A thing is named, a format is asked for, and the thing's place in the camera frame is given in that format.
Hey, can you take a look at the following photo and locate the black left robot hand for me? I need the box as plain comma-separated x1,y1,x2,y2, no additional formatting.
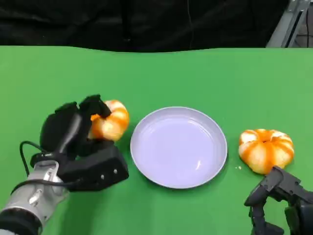
39,94,113,158

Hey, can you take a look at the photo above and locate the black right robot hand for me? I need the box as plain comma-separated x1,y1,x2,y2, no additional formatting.
244,165,313,235

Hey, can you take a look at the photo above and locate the orange white toy bread roll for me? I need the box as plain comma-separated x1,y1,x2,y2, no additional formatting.
88,99,130,141
238,128,294,175

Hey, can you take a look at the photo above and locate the lilac plate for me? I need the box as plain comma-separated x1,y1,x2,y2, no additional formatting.
130,106,228,189

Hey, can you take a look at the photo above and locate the black backdrop cloth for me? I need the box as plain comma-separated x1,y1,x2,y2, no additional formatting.
0,0,289,53

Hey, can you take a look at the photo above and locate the green table cloth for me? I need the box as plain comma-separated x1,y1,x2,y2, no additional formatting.
0,46,313,235

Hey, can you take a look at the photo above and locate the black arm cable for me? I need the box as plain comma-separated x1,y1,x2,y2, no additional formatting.
19,141,49,177
11,179,83,194

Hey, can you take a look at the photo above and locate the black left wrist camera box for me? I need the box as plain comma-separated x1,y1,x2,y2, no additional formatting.
57,144,130,192

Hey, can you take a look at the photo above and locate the aluminium frame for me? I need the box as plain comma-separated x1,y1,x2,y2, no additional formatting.
266,0,313,48

